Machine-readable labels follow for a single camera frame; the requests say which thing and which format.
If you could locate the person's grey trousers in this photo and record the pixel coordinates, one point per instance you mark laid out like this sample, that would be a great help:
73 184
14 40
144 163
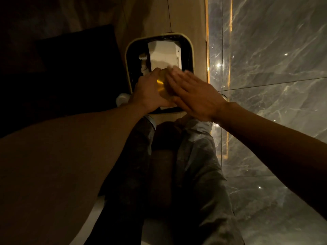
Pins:
194 176

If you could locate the person's right hand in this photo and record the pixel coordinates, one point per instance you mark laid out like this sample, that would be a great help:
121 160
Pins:
198 98

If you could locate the black cabinet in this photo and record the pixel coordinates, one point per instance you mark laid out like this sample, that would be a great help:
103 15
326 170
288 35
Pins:
66 81

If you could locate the person's left hand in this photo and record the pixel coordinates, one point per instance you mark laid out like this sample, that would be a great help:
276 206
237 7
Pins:
147 93

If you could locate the person's left thumb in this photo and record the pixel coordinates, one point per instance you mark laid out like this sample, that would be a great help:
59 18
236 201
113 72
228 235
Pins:
167 102

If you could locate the person's left forearm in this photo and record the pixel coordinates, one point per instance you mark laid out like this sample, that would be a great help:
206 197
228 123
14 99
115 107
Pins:
63 163

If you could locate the crumpled white tissue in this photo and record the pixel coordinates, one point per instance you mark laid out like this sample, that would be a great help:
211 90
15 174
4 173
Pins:
143 62

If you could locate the person's right fingers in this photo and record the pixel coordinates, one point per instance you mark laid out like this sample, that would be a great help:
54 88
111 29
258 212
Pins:
182 82

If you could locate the black bin liner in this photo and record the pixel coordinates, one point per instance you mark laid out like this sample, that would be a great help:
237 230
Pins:
186 58

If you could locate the person's right forearm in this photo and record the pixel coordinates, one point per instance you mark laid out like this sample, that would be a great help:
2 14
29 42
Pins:
276 150

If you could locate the cream rimmed trash bin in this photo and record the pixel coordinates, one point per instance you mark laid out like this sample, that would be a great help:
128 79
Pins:
128 61

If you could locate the gold metal cup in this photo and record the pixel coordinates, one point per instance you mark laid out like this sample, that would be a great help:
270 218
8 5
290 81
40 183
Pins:
163 86

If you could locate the person's white shoe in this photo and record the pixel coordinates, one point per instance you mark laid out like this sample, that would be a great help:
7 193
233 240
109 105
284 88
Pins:
122 99

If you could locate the white paper box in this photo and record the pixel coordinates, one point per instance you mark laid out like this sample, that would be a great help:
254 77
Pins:
163 54

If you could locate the gold metal floor strip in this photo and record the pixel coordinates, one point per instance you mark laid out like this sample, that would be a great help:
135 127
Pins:
207 40

